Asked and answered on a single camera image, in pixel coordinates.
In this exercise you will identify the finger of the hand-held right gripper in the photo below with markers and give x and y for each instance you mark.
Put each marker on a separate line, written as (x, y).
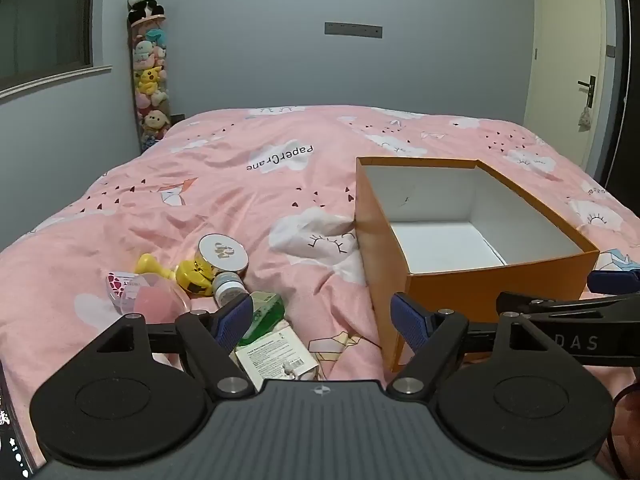
(612, 280)
(560, 306)

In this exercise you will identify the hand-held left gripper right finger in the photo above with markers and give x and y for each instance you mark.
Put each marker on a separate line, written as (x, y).
(407, 322)

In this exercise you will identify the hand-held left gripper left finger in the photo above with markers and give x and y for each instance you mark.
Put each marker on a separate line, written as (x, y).
(234, 322)

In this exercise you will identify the green tube with grey cap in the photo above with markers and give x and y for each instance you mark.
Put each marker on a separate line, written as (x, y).
(262, 317)

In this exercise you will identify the orange cardboard box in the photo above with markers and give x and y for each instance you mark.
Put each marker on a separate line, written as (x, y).
(385, 260)

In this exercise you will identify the pink plastic bottle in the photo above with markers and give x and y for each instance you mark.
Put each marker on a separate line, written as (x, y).
(160, 300)

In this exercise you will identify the yellow bulb-shaped toy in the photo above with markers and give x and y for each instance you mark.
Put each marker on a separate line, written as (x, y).
(152, 266)

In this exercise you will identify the red and white mint tin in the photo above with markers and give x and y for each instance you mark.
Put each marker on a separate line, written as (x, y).
(120, 290)

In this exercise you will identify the white labelled packet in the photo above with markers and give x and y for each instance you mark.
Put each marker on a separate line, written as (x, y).
(272, 355)

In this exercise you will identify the yellow tape measure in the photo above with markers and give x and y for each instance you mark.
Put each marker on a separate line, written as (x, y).
(192, 277)

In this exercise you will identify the round white gold compact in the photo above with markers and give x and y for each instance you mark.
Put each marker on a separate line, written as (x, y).
(224, 252)

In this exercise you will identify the person's pink printed clothing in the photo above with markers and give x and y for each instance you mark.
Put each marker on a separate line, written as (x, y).
(630, 440)

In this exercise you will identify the pink printed blanket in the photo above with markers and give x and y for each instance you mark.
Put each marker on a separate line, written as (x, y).
(225, 180)

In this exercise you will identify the small hanging charm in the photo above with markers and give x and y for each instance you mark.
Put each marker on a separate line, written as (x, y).
(584, 117)

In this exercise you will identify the dark wardrobe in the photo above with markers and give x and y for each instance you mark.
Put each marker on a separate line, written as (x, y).
(627, 70)

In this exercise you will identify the cream door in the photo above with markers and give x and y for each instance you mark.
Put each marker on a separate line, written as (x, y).
(560, 60)

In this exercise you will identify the dark printed cloth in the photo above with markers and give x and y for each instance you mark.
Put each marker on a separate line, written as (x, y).
(12, 425)

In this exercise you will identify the clear tube of plush toys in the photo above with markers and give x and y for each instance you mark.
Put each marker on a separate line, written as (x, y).
(150, 85)

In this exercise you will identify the panda plush toy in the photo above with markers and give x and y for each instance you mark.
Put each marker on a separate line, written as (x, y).
(142, 2)

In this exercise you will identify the dark window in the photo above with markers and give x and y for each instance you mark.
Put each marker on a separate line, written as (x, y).
(45, 15)

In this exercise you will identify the grey wall plate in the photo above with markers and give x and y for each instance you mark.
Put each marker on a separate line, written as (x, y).
(354, 29)

